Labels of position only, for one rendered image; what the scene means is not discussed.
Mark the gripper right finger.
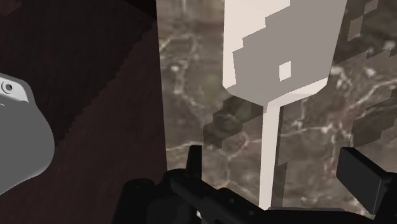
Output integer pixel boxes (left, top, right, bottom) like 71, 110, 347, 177
336, 146, 397, 224

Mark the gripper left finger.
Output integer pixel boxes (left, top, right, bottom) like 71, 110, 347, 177
111, 144, 267, 224

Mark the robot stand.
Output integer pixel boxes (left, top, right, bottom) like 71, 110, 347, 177
0, 0, 169, 224

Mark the white spatula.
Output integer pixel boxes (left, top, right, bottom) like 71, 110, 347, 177
222, 0, 349, 211

